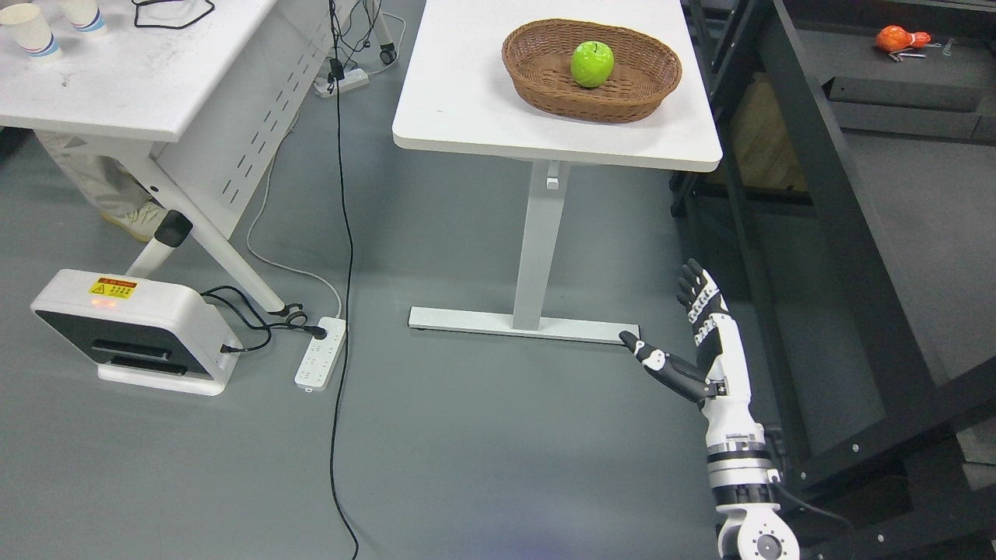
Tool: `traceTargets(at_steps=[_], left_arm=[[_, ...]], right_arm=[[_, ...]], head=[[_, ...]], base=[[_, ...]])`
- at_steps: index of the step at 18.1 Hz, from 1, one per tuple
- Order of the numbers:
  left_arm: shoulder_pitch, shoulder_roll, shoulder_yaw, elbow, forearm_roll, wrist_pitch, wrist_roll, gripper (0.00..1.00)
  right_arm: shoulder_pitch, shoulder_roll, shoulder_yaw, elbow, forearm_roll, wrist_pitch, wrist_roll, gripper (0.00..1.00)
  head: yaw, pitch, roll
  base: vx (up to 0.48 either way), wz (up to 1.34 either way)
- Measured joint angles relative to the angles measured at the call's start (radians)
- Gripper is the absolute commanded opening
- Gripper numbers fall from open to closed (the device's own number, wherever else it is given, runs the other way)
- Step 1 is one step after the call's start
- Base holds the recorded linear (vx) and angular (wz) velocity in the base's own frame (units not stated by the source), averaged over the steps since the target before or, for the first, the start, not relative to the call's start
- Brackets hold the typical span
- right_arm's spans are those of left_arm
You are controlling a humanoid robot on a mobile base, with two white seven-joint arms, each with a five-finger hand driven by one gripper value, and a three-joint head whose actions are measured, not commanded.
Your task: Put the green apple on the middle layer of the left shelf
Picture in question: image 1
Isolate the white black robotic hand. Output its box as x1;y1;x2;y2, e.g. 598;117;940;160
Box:
619;259;766;453

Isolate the green apple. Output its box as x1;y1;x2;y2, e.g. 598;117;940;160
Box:
570;41;615;89

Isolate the black metal shelf rack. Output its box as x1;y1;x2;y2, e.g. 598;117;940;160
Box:
684;1;994;559

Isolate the orange toy on shelf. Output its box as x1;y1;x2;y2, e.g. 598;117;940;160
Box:
875;25;932;53

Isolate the brown wicker basket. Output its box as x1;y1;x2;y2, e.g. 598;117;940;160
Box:
501;19;682;123

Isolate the white table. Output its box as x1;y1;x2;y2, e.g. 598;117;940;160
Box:
391;0;724;345

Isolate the white power strip near device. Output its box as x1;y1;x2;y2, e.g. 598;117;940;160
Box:
294;317;346;391

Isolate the white power strip far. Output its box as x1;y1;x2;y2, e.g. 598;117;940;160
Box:
313;68;370;99

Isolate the white box device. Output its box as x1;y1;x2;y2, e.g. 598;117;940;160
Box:
30;269;242;396

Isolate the white desk with perforated panel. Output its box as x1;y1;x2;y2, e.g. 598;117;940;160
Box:
2;1;353;316

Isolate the person's leg and shoe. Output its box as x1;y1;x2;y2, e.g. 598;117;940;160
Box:
34;130;167;243

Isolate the paper cup right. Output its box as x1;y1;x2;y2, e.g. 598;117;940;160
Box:
58;0;107;37

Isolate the paper cup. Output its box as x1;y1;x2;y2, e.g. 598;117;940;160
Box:
1;3;63;61
58;0;107;37

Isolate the paper cup left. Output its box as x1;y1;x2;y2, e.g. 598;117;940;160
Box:
1;3;63;61

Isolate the long black cable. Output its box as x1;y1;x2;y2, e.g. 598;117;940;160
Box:
327;0;360;560

